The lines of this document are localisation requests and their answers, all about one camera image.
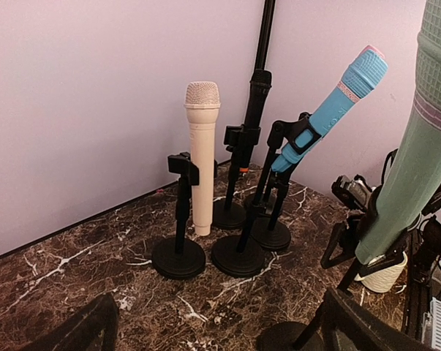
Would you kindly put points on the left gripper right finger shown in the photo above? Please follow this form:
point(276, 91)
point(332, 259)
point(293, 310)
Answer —
point(347, 326)

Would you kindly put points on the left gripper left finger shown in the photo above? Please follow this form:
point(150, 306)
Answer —
point(79, 331)

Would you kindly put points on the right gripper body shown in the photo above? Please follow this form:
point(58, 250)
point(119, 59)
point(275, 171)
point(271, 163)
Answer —
point(353, 193)

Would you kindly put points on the black stand of green microphone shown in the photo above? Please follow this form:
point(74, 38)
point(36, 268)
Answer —
point(315, 329)

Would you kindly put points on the mint green microphone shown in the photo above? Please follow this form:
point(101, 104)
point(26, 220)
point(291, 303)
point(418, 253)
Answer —
point(416, 171)

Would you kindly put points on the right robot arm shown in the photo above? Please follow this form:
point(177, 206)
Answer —
point(420, 243)

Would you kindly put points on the black stand of pink microphone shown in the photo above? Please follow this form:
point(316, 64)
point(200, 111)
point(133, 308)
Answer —
point(270, 233)

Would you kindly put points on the black stand of beige microphone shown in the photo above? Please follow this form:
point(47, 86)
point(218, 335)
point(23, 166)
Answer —
point(178, 257)

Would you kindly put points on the black stand of blue microphone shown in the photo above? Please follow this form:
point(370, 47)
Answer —
point(240, 255)

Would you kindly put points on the blue microphone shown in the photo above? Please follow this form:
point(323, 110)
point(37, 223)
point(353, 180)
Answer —
point(359, 80)

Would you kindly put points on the black stand of tall microphone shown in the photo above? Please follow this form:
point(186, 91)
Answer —
point(227, 214)

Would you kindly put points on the tall black microphone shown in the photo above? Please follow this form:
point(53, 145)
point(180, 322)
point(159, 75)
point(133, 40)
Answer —
point(260, 85)

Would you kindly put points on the beige microphone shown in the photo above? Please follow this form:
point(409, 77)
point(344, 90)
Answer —
point(202, 104)

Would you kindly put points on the cream ribbed mug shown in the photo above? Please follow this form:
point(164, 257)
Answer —
point(383, 280)

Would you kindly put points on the white cable duct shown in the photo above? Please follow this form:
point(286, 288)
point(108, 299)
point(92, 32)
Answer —
point(433, 325)

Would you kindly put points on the black right corner post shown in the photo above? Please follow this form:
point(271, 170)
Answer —
point(265, 34)

